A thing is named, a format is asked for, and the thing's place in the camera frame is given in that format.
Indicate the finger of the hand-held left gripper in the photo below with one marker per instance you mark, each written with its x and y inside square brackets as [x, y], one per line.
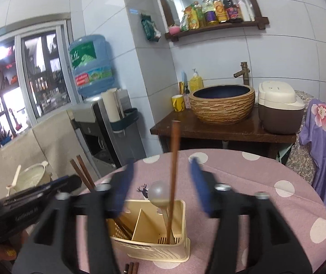
[73, 184]
[58, 180]

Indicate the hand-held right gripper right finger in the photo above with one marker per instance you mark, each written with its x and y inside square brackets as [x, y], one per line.
[201, 188]

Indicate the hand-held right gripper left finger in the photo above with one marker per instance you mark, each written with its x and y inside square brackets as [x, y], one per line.
[123, 188]

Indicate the grey plastic spoon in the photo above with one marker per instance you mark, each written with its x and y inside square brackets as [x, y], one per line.
[158, 192]

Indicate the cream plastic utensil holder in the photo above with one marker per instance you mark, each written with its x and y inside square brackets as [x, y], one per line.
[151, 251]

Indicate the cream cooking pot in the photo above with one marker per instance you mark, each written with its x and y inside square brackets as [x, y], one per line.
[34, 177]

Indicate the cream ladle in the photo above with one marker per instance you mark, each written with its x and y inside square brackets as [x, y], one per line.
[14, 178]

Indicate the beige cloth cover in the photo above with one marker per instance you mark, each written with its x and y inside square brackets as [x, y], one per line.
[51, 137]

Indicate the water dispenser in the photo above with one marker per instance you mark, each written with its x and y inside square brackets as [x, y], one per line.
[105, 142]

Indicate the pink polka dot tablecloth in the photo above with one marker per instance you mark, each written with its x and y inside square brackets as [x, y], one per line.
[251, 177]

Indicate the dark wooden vanity table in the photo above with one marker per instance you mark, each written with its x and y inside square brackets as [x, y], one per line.
[180, 128]

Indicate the teal cup holder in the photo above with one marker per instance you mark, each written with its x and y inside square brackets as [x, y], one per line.
[128, 118]

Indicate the woven pattern sink basin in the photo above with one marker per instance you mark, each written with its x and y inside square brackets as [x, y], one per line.
[222, 108]

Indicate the white paper cup tube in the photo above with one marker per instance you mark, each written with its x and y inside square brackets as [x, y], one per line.
[111, 105]

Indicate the yellow cup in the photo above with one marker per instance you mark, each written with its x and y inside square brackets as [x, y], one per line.
[177, 102]

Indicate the paisley cloth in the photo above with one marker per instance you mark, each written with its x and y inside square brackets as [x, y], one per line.
[300, 162]

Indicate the sliding window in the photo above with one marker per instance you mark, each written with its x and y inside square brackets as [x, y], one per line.
[45, 77]

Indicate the yellow soap dispenser bottle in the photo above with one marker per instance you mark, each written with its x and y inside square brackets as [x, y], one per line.
[196, 82]

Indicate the brown and cream rice cooker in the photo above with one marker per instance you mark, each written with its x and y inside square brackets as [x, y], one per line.
[280, 117]

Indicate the blue toothbrush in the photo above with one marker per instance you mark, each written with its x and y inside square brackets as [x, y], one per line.
[183, 78]

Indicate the blue water bottle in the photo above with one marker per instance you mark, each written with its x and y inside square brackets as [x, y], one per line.
[91, 65]

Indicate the bronze faucet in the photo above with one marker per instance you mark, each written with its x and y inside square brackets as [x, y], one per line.
[244, 72]

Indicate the pink bowl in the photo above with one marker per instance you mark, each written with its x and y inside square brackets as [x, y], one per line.
[174, 29]

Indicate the yellow seasoning packet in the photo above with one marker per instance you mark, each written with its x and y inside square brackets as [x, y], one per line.
[189, 18]

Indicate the green label bottle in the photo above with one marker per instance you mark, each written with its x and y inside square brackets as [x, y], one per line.
[198, 14]

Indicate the clear oil bottle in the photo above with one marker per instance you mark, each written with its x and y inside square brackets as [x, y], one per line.
[209, 11]

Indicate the amber sauce bottle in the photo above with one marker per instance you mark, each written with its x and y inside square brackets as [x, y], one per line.
[219, 9]

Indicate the white plastic bottle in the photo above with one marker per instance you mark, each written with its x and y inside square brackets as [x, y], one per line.
[244, 8]
[252, 12]

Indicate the dark soy sauce bottle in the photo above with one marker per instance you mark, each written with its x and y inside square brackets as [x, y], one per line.
[232, 5]

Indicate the green wall packet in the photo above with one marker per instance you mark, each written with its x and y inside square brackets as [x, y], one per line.
[150, 28]

